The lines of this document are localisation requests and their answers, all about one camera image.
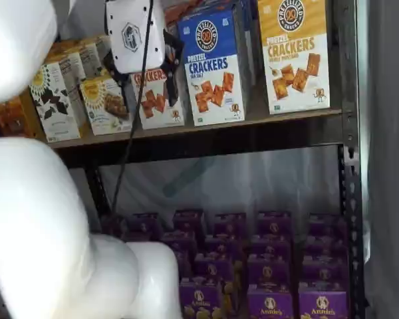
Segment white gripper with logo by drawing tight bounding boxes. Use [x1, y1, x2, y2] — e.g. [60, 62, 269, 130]
[102, 0, 184, 107]

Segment blue white pretzel crackers box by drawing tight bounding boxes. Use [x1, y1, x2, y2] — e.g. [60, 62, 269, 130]
[177, 6, 247, 128]

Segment orange white pretzel crackers box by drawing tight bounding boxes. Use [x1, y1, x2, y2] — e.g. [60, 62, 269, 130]
[130, 68, 186, 131]
[164, 0, 222, 28]

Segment yellow white snack bar box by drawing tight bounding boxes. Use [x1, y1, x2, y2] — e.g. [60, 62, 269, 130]
[77, 35, 113, 79]
[78, 74, 132, 136]

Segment white box with black chips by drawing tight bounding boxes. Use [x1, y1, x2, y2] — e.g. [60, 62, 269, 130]
[29, 61, 83, 141]
[55, 52, 86, 82]

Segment brown wooden shelf board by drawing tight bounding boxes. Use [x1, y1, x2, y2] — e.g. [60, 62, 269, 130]
[47, 107, 344, 149]

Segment brown orange snack box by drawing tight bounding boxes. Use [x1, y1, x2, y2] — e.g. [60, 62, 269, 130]
[0, 95, 33, 139]

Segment yellow white pretzel crackers box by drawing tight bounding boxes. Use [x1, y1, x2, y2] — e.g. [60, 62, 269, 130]
[257, 0, 331, 116]

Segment green tape strip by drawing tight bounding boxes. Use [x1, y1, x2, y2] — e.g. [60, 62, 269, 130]
[162, 156, 217, 197]

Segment translucent plastic sheet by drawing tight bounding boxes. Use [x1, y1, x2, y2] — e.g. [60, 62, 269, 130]
[68, 145, 346, 235]

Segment dark metal shelving rack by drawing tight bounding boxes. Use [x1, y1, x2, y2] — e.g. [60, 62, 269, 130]
[48, 0, 369, 319]

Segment black cable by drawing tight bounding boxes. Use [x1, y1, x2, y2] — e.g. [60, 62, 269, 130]
[110, 0, 155, 219]

